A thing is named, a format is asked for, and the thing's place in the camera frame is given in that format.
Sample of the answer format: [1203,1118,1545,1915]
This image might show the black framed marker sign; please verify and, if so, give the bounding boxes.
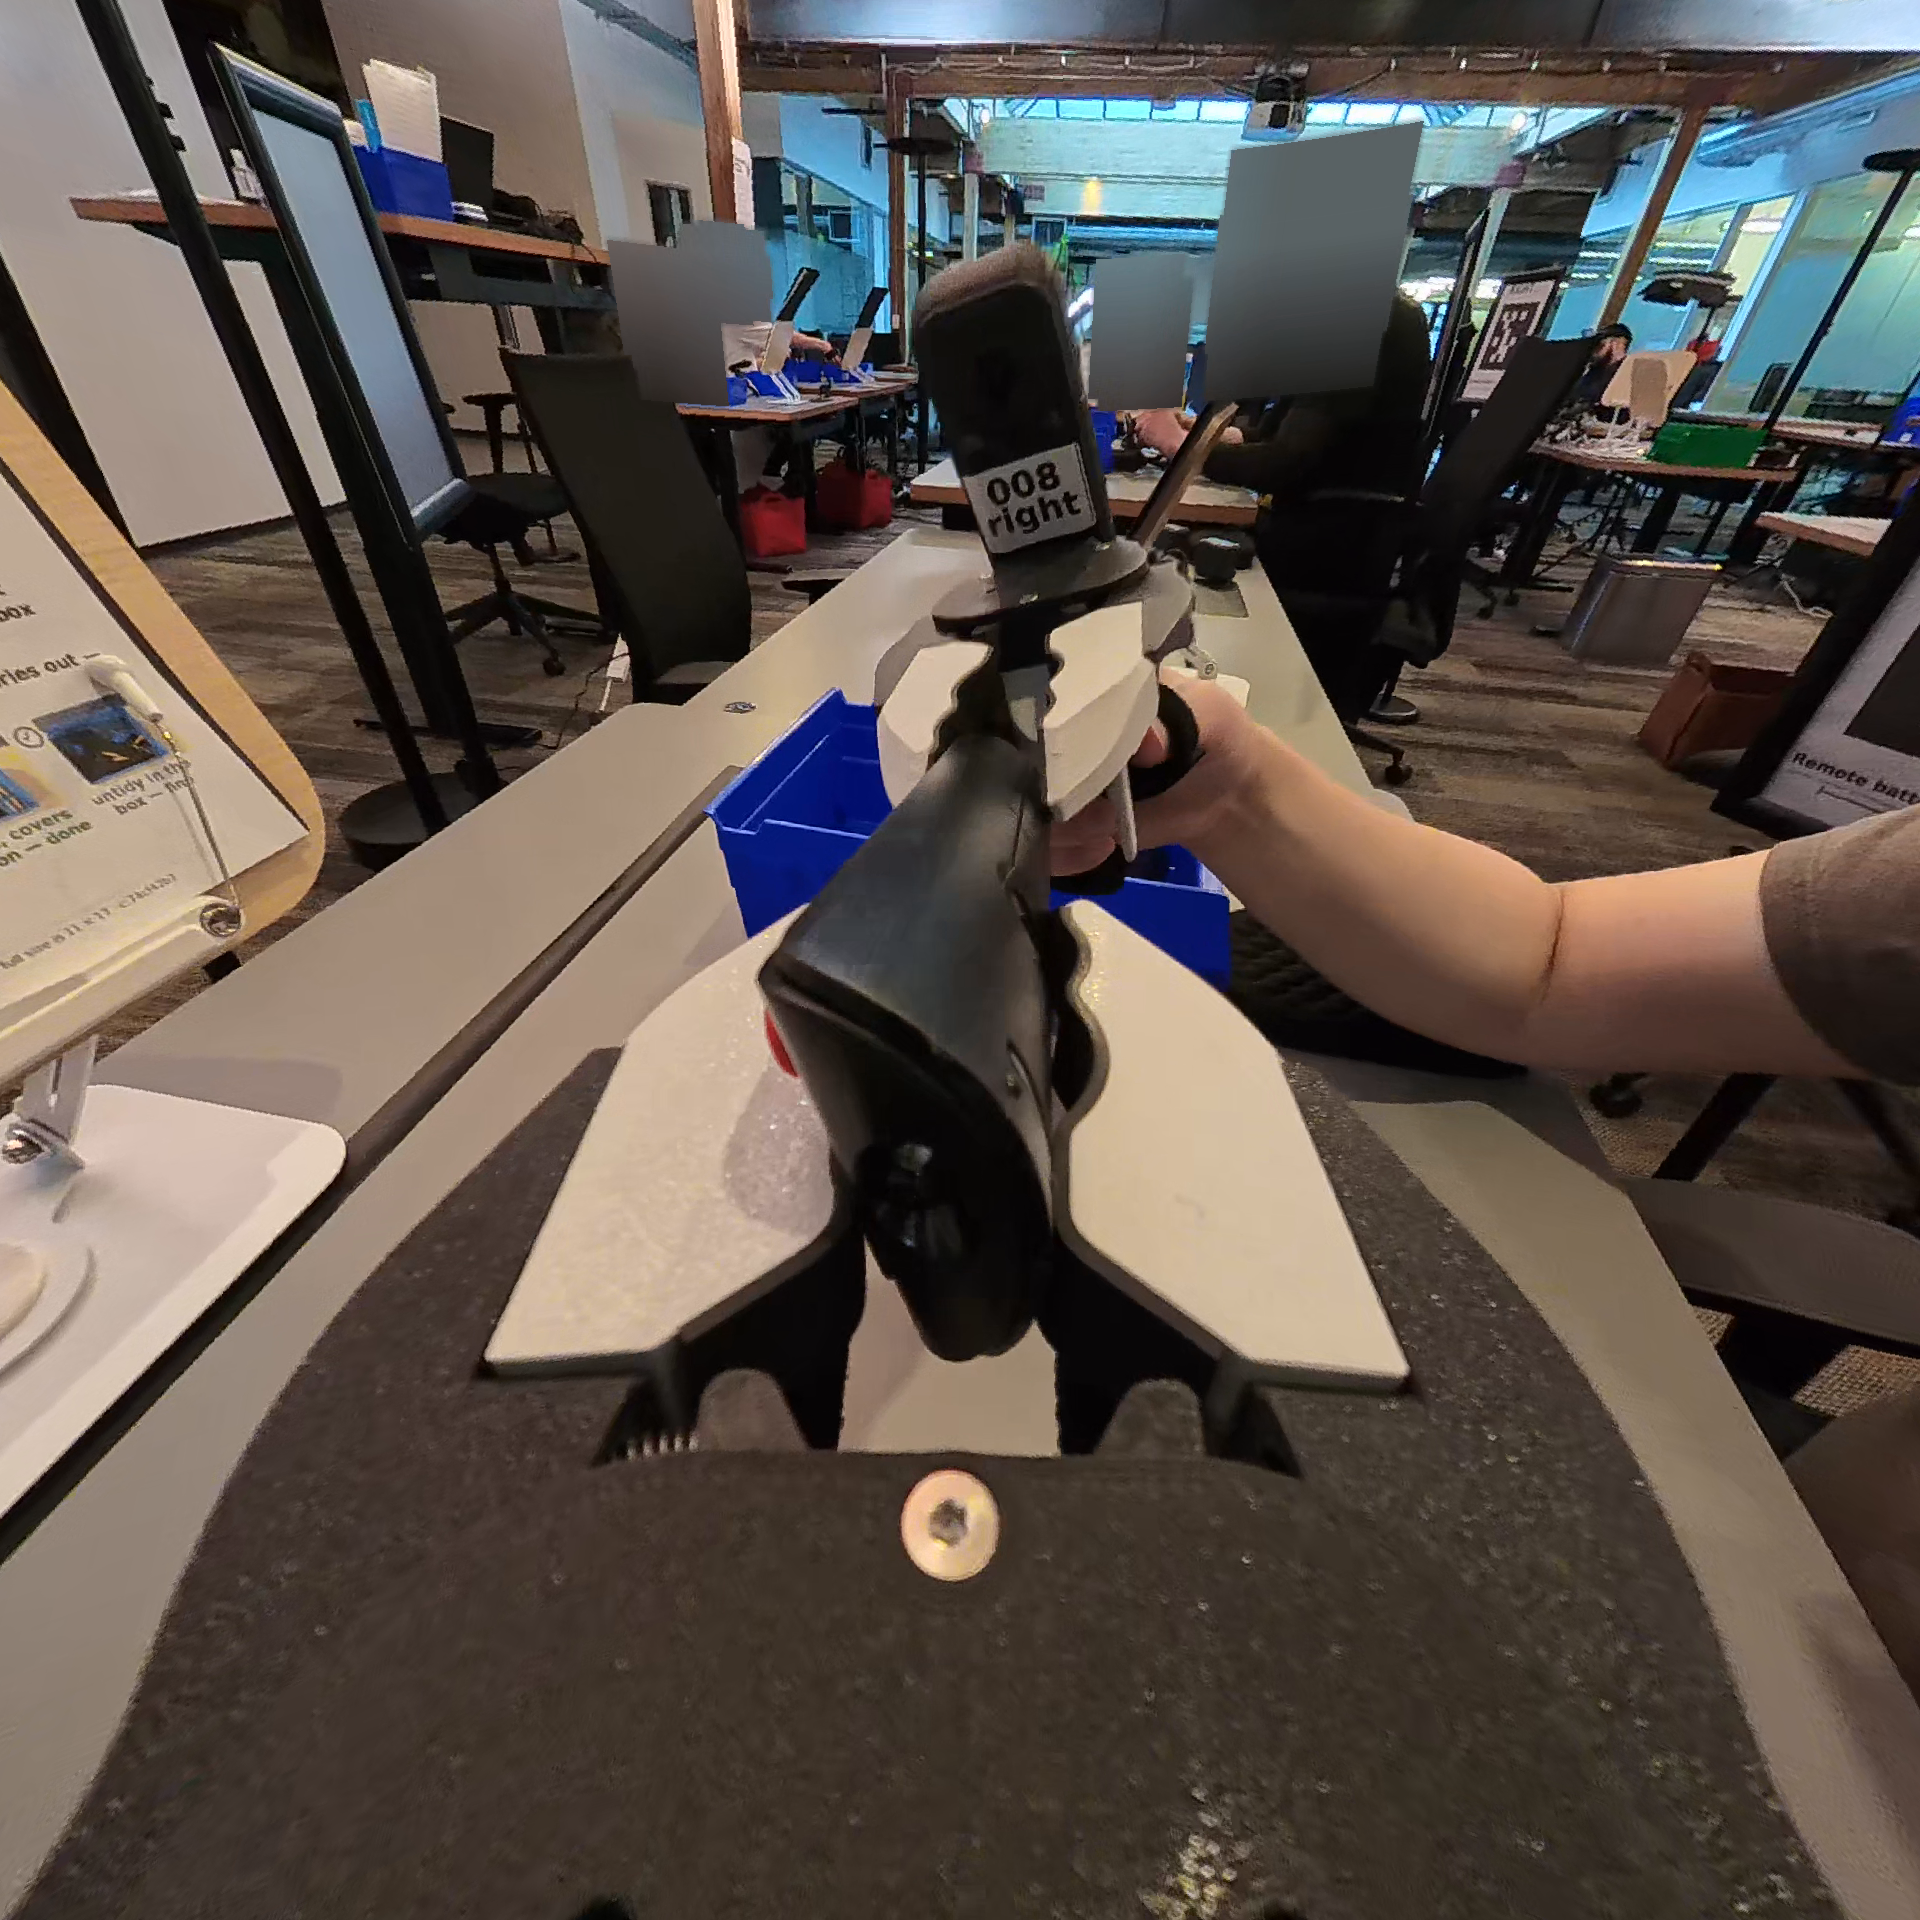
[1709,525,1920,836]

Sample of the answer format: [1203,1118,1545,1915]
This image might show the black office chair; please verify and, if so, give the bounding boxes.
[1364,328,1601,736]
[505,352,753,710]

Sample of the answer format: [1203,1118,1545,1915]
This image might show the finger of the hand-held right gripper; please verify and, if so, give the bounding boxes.
[1030,603,1159,869]
[877,638,995,815]

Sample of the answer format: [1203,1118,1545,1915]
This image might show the person's right hand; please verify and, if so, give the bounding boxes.
[1056,663,1320,901]

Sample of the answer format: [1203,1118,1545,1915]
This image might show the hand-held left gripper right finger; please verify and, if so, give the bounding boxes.
[1056,901,1415,1454]

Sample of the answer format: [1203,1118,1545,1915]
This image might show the instruction sheet on stand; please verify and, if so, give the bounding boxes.
[0,377,328,1051]

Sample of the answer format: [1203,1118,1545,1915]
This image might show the black framed display on stand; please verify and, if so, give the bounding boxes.
[209,47,482,539]

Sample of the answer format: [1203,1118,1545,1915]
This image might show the black remote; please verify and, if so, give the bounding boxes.
[761,645,1098,1371]

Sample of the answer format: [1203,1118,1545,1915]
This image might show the brown cardboard box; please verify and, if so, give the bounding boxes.
[1640,652,1798,767]

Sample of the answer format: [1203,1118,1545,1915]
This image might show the person's right forearm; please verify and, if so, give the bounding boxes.
[1260,776,1801,1086]

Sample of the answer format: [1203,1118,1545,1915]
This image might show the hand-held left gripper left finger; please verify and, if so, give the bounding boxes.
[487,929,871,1454]

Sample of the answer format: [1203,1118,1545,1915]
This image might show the blue plastic bin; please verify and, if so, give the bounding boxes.
[355,142,460,219]
[716,691,1239,992]

